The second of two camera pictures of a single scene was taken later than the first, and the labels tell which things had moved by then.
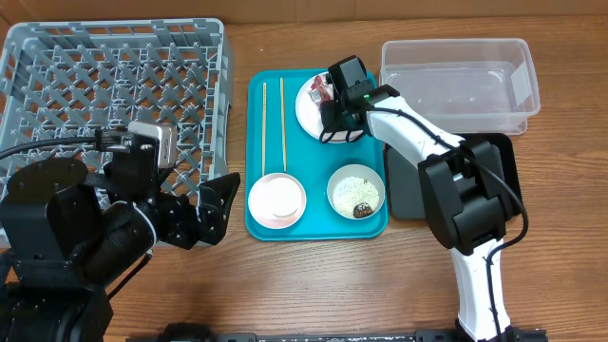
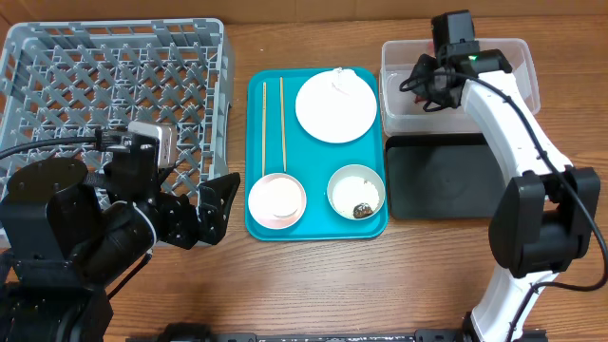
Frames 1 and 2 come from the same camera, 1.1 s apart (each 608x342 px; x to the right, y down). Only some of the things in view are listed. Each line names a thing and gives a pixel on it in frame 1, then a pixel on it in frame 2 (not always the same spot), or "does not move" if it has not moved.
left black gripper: [185, 232] does not move
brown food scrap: [363, 210] does not move
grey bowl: [355, 191] does not move
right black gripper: [327, 126] -> [421, 69]
